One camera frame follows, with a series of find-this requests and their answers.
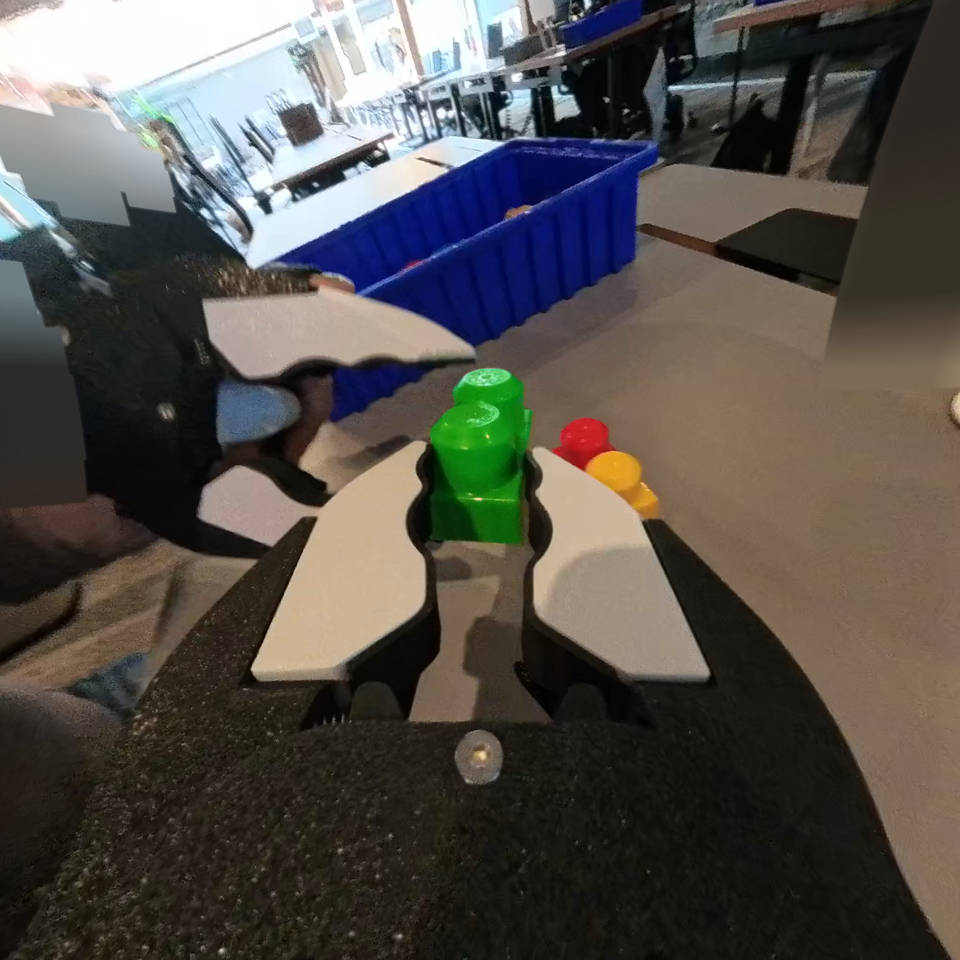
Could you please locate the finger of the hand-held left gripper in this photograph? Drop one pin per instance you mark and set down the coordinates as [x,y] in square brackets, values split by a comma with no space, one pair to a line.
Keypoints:
[322,330]
[240,514]

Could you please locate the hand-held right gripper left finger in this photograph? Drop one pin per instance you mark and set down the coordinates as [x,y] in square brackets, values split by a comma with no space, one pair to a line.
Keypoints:
[345,592]

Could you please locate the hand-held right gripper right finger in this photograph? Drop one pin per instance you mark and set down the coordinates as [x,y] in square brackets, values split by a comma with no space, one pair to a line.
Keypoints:
[615,600]

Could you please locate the yellow single-stud block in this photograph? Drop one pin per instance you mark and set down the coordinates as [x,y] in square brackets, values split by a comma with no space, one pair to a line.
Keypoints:
[619,476]

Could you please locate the red single-stud block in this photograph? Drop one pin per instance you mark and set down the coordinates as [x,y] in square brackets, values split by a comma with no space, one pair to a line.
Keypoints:
[583,442]

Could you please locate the green two-stud block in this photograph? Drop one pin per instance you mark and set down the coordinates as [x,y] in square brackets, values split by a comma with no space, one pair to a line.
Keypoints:
[476,480]

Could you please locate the blue plastic bin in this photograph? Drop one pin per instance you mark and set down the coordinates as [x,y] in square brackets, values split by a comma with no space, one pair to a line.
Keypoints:
[600,22]
[525,255]

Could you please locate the person's left forearm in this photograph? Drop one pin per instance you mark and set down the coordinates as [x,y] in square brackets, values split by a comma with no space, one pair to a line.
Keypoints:
[60,555]

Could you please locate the person's left hand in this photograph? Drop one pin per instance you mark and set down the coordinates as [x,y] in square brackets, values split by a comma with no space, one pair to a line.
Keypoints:
[315,409]

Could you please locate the brown wooden box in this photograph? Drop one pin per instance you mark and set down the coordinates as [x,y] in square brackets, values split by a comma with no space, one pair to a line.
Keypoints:
[302,124]

